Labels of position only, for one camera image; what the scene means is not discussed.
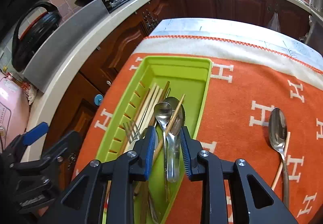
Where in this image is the beige chopstick red striped end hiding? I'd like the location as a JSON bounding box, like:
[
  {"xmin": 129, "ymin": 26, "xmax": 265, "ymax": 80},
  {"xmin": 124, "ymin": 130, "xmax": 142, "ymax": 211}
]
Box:
[{"xmin": 270, "ymin": 131, "xmax": 291, "ymax": 191}]

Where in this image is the large steel spoon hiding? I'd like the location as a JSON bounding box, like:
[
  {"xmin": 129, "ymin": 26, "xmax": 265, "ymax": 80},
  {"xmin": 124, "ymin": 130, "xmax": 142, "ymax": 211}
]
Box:
[{"xmin": 268, "ymin": 107, "xmax": 290, "ymax": 208}]

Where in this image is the steel fork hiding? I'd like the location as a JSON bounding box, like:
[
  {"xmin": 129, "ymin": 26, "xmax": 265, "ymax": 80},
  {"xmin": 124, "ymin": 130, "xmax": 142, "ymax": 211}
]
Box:
[{"xmin": 123, "ymin": 121, "xmax": 141, "ymax": 144}]

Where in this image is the small steel spoon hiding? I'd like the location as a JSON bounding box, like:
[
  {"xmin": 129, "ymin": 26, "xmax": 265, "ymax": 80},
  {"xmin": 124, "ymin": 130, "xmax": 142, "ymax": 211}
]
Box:
[{"xmin": 153, "ymin": 101, "xmax": 180, "ymax": 184}]

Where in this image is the pink appliance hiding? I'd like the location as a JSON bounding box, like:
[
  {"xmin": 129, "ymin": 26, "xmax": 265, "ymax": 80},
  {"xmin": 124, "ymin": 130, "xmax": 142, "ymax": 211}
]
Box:
[{"xmin": 0, "ymin": 73, "xmax": 29, "ymax": 151}]

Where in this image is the steel range hood panel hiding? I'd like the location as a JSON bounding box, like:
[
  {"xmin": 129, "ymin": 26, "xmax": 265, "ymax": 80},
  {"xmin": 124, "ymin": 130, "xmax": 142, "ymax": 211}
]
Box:
[{"xmin": 22, "ymin": 0, "xmax": 109, "ymax": 93}]

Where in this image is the blue cabinet knob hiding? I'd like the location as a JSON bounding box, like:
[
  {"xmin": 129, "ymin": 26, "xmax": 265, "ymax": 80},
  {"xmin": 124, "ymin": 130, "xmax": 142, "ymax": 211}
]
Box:
[{"xmin": 94, "ymin": 94, "xmax": 104, "ymax": 106}]

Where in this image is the orange H-pattern blanket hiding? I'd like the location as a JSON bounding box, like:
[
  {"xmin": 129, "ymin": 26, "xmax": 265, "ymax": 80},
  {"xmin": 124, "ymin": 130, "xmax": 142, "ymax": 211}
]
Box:
[{"xmin": 73, "ymin": 35, "xmax": 323, "ymax": 224}]

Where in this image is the green plastic utensil tray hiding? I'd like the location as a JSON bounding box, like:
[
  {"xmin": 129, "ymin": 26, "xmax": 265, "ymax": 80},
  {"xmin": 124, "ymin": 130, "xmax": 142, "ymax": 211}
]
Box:
[{"xmin": 95, "ymin": 55, "xmax": 213, "ymax": 224}]

